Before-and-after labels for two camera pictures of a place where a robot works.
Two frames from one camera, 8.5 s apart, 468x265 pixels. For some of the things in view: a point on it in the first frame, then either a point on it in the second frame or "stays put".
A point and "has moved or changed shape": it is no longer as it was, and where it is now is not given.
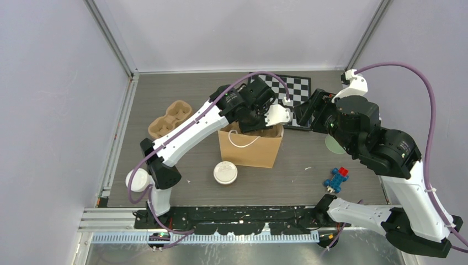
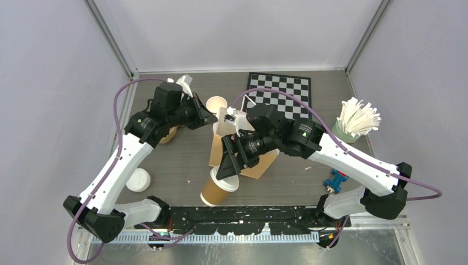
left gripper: (246, 128) → (207, 117)
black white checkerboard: (298, 86) stays put
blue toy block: (335, 181) stays put
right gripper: (302, 111) → (231, 164)
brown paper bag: (259, 148) has moved or changed shape
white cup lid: (142, 180) stays put
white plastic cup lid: (225, 173) has moved or changed shape
